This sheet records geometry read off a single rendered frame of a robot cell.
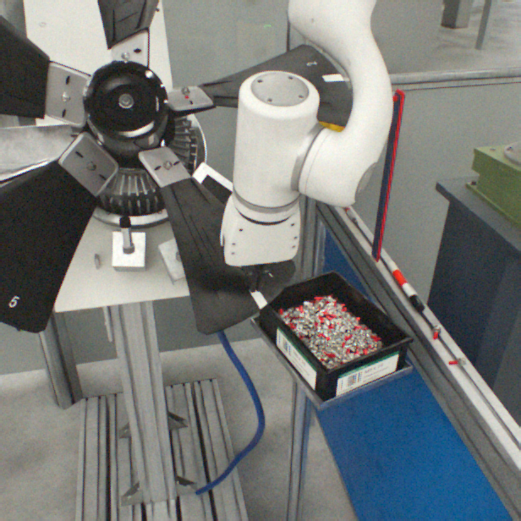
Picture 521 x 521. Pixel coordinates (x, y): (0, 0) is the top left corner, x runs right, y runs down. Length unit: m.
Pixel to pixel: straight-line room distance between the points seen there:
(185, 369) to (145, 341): 0.86
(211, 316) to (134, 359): 0.51
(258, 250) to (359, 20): 0.30
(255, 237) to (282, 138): 0.17
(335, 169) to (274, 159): 0.07
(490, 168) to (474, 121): 0.76
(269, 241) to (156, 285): 0.38
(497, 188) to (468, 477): 0.56
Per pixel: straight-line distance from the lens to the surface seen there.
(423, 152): 1.95
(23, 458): 1.97
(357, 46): 0.62
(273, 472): 1.82
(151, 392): 1.36
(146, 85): 0.86
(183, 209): 0.83
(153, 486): 1.63
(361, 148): 0.60
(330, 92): 0.95
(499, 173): 1.23
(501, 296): 1.22
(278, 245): 0.75
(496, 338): 1.28
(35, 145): 1.01
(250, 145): 0.61
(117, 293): 1.07
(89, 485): 1.76
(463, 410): 0.92
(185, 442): 1.79
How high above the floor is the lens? 1.48
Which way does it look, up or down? 34 degrees down
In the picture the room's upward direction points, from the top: straight up
